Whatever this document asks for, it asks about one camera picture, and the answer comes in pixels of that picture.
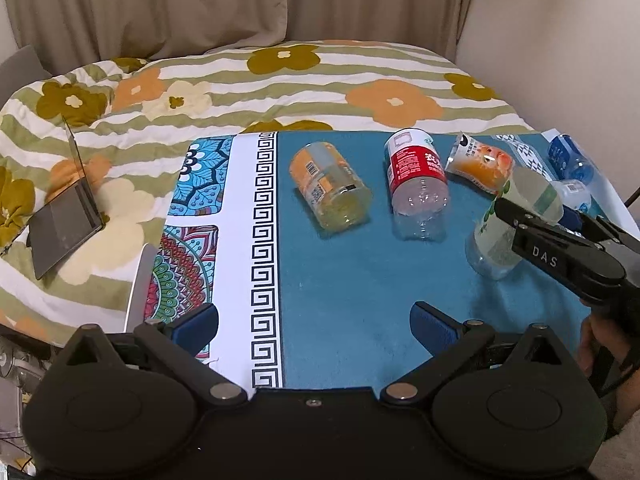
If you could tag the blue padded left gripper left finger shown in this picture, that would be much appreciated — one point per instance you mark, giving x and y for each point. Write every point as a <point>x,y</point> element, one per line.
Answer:
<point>194,330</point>

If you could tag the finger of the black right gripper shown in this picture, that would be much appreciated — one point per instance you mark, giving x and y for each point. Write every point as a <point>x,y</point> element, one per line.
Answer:
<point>514,215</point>

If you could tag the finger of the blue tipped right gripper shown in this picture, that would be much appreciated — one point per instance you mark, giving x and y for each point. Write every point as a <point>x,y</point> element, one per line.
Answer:
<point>578,222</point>

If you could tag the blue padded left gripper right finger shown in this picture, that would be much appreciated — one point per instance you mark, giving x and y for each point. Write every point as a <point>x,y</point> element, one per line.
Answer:
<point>433,329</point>

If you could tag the green label clear plastic cup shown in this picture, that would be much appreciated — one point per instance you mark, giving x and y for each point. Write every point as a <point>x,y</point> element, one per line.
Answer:
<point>525,195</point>

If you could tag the clear white blue cup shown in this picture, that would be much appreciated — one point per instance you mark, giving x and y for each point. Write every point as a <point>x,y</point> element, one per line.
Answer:
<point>574,194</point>

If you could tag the orange cartoon label cup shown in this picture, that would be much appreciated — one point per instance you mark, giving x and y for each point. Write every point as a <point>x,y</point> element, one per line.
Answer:
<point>484,165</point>

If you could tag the dark blue label cup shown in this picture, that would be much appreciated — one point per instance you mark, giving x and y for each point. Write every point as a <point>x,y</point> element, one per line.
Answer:
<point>569,161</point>

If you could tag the red label clear cup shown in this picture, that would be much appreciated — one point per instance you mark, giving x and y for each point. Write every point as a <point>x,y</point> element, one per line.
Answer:
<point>419,192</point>

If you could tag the orange label clear cup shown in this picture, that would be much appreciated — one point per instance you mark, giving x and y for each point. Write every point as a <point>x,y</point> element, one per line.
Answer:
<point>335,194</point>

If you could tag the person's right hand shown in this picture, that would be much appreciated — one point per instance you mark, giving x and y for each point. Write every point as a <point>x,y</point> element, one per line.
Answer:
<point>601,345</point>

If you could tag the teal patterned mat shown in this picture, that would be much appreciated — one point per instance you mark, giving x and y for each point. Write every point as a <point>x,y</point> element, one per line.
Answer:
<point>301,308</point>

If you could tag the grey laptop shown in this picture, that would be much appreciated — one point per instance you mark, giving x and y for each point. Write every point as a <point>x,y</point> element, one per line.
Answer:
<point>66,221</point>

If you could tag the floral striped quilt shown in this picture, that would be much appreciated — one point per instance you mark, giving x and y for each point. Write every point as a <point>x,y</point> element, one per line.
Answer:
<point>127,124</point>

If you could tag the beige curtain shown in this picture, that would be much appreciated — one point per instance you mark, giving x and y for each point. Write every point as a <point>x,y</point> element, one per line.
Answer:
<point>70,33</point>

